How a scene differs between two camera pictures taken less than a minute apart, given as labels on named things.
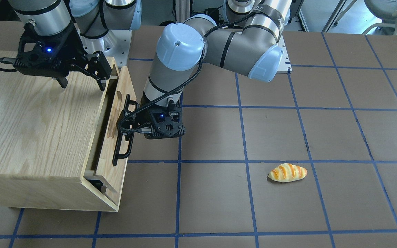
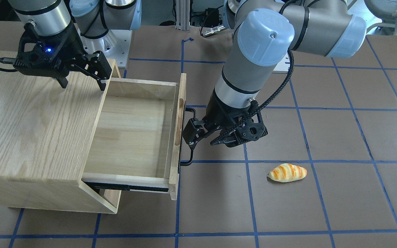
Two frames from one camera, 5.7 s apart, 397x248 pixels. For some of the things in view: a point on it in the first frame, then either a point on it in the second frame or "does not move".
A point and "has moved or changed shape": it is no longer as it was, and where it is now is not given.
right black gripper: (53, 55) does not move
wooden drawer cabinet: (34, 138) does not move
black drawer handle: (117, 155) → (187, 109)
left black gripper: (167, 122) → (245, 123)
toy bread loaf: (287, 172) does not move
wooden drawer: (115, 175) has moved or changed shape
